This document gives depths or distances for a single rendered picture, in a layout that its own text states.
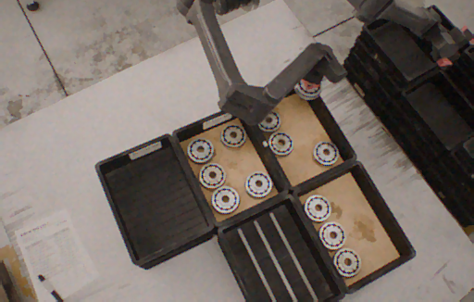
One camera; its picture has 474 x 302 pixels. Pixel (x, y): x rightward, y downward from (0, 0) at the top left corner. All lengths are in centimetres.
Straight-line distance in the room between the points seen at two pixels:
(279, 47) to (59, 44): 158
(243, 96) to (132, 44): 202
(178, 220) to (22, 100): 163
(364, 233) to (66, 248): 115
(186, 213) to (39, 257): 60
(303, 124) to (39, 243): 115
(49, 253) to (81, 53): 156
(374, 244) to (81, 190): 117
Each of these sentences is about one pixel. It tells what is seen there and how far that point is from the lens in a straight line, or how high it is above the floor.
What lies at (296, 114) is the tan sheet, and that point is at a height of 83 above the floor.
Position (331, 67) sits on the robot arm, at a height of 126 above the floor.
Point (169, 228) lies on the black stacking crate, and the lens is 155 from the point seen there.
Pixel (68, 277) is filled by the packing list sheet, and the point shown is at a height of 70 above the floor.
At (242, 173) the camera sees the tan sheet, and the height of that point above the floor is 83.
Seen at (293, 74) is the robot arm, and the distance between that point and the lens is 115.
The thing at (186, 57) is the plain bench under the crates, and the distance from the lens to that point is 198.
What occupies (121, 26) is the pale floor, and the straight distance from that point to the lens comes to 302.
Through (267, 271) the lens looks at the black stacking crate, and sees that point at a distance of 154.
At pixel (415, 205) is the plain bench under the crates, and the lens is 190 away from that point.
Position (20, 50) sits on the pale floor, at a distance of 310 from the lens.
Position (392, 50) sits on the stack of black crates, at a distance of 248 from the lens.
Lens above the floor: 235
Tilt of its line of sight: 68 degrees down
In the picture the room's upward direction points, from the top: 11 degrees clockwise
